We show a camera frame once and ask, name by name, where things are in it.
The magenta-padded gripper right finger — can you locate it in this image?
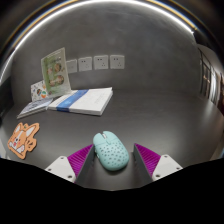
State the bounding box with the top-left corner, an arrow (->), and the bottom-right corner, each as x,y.
132,143 -> 184,183

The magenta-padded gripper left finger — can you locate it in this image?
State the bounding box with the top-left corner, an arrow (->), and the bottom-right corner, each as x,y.
44,143 -> 98,188

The mint green perforated computer mouse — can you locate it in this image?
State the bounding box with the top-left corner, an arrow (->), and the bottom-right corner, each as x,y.
92,130 -> 130,172

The orange corgi-shaped mouse pad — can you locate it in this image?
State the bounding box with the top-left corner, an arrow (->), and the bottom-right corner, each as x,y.
7,122 -> 41,160

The thin grey patterned book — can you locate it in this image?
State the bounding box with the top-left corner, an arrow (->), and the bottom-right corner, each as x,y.
16,97 -> 54,120

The white book with blue band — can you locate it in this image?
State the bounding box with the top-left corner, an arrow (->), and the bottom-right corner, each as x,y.
47,87 -> 114,117

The small white illustrated card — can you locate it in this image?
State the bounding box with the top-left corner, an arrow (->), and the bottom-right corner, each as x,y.
30,79 -> 48,102

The green printed standing booklet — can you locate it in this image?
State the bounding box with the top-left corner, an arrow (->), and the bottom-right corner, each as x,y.
40,47 -> 72,99

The dark framed glass partition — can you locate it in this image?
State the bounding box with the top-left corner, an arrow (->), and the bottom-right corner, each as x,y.
198,48 -> 224,113

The white ceiling light strip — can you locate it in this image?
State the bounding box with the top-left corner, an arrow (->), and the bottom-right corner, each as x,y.
0,0 -> 196,86

